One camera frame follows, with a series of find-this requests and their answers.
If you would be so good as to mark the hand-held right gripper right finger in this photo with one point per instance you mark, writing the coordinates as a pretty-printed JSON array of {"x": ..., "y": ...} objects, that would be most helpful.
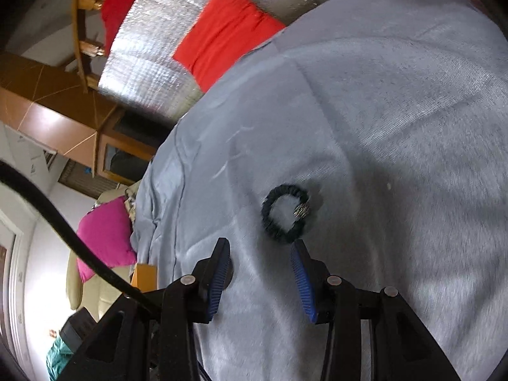
[{"x": 303, "y": 285}]

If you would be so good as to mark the wooden cabinet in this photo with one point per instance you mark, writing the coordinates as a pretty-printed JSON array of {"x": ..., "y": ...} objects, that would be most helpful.
[{"x": 59, "y": 115}]

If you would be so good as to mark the red cloth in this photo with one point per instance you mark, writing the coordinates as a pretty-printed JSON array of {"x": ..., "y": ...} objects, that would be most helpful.
[{"x": 123, "y": 0}]

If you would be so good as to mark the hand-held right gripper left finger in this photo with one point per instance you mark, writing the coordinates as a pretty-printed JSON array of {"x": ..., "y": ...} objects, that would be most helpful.
[{"x": 218, "y": 281}]

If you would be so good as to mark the silver insulation mat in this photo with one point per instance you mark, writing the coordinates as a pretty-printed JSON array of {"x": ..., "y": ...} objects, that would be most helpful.
[{"x": 151, "y": 67}]

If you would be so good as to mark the teal cloth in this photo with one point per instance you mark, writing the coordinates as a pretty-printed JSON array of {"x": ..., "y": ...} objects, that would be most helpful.
[{"x": 55, "y": 359}]

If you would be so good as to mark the orange box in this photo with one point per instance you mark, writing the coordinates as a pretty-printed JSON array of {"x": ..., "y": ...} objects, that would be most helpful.
[{"x": 143, "y": 277}]

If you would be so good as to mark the red pillow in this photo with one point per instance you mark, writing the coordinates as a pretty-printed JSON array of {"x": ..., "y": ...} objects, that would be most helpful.
[{"x": 226, "y": 35}]

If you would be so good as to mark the beige chair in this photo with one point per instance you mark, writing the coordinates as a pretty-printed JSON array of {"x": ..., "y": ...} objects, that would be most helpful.
[{"x": 95, "y": 293}]

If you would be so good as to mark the wooden railing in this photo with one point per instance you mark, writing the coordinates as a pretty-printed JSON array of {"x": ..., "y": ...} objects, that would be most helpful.
[{"x": 85, "y": 31}]

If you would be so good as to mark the pink pillow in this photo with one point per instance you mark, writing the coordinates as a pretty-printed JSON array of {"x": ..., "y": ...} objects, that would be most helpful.
[{"x": 105, "y": 238}]

